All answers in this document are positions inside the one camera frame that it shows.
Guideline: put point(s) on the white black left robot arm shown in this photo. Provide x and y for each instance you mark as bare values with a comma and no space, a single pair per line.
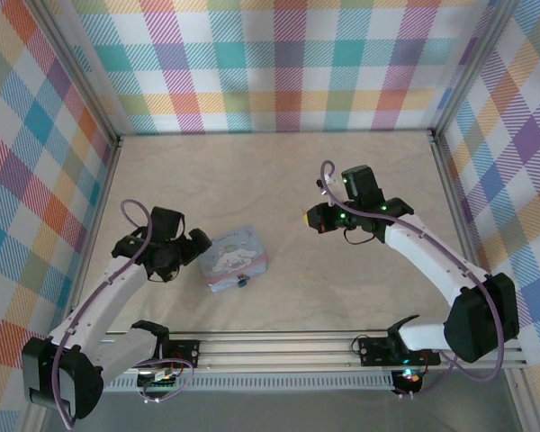
117,288

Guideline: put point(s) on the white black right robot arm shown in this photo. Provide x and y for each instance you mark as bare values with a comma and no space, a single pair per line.
432,256

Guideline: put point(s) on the grey metal sheet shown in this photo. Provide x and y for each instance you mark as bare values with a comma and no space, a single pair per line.
274,411

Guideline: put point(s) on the aluminium table side rail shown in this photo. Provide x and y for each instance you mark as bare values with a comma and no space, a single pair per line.
460,202
102,189

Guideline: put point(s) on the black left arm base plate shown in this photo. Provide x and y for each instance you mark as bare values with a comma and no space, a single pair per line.
184,353

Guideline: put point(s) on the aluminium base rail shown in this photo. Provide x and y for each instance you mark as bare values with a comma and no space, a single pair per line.
274,351

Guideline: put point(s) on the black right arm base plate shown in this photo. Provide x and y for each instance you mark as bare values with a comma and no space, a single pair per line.
375,351

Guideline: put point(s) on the aluminium frame post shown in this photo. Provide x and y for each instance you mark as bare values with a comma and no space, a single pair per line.
473,67
83,72

